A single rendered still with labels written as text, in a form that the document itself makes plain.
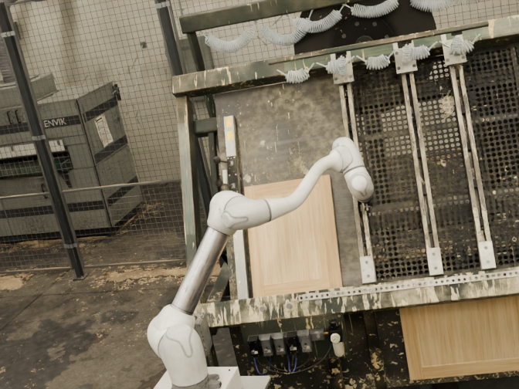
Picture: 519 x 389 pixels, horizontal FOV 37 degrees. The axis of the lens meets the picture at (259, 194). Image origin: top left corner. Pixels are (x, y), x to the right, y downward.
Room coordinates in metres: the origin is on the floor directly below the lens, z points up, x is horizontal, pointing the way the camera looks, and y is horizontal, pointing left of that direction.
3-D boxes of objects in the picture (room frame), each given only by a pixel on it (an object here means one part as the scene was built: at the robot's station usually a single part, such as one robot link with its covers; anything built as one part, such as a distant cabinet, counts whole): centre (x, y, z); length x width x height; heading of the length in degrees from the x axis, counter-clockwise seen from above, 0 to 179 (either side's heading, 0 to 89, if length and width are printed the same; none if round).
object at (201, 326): (3.32, 0.44, 0.84); 0.12 x 0.12 x 0.18; 78
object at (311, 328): (3.29, -0.01, 0.69); 0.50 x 0.14 x 0.24; 78
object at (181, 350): (2.85, 0.43, 1.02); 0.18 x 0.16 x 0.22; 23
